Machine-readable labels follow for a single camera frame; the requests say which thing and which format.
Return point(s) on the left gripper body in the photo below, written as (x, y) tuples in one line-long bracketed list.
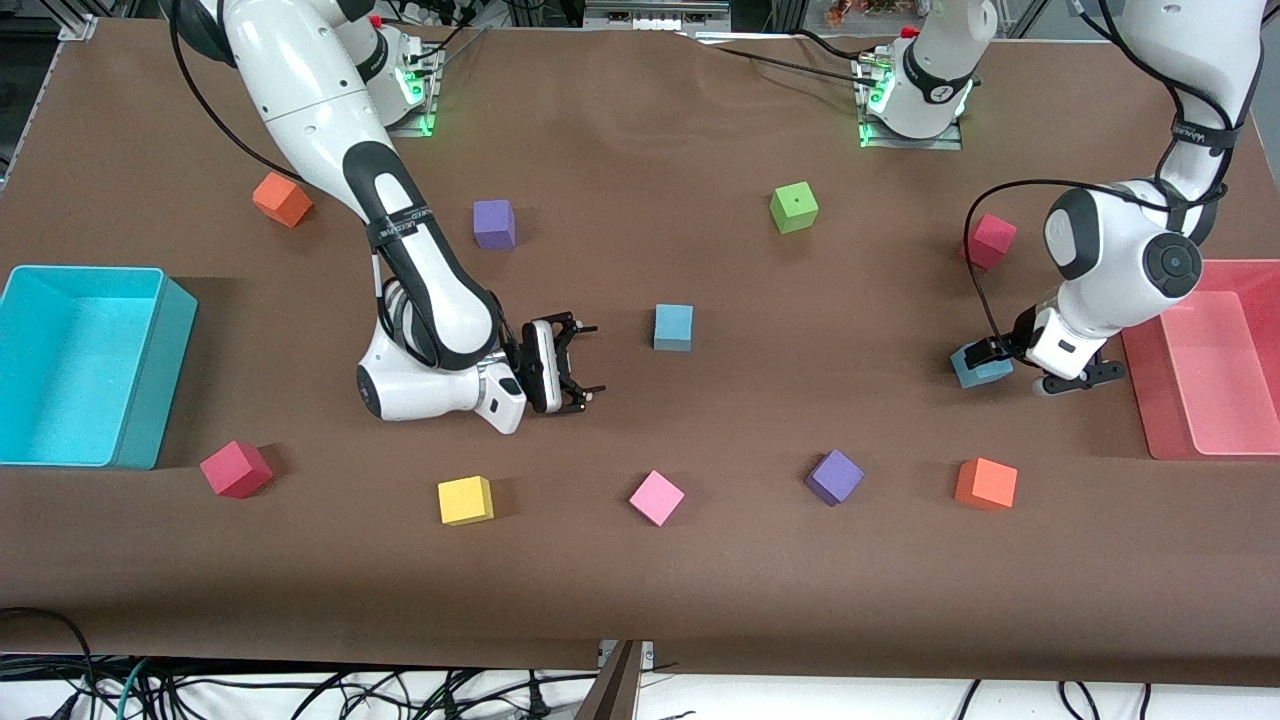
[(1021, 331)]

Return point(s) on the light blue foam block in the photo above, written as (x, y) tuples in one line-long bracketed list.
[(980, 375), (673, 328)]

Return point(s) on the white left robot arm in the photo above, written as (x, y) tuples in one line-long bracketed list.
[(1110, 250)]

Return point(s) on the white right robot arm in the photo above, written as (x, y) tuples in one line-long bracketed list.
[(300, 90)]

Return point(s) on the brown table cloth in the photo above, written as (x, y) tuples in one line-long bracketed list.
[(640, 420)]

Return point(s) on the red foam block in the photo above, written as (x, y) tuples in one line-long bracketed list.
[(235, 470), (992, 241)]

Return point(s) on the pink foam block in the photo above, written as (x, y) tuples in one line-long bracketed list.
[(656, 498)]

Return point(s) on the purple foam block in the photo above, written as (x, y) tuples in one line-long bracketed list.
[(834, 477), (494, 224)]

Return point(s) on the orange foam block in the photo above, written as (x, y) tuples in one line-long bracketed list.
[(986, 484), (282, 200)]

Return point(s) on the yellow foam block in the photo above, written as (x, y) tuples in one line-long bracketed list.
[(465, 500)]

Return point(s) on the pink plastic bin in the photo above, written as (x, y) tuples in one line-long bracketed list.
[(1220, 400)]

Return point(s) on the green foam block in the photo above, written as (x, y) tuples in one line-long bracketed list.
[(794, 207)]

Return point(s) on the gray background device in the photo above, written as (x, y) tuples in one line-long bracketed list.
[(655, 15)]

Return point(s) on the orange background clutter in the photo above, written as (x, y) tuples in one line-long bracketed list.
[(860, 8)]

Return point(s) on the cyan plastic bin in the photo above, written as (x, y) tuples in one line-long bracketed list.
[(70, 380)]

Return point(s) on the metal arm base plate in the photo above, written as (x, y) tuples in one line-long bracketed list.
[(420, 125), (940, 143)]

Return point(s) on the small metal bracket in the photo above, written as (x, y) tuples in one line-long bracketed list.
[(604, 655)]

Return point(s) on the dark table post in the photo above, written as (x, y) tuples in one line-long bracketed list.
[(615, 695)]

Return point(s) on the aluminium side rail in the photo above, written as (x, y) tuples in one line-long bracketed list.
[(27, 125)]

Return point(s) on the aluminium corner bracket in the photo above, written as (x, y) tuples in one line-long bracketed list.
[(78, 27)]

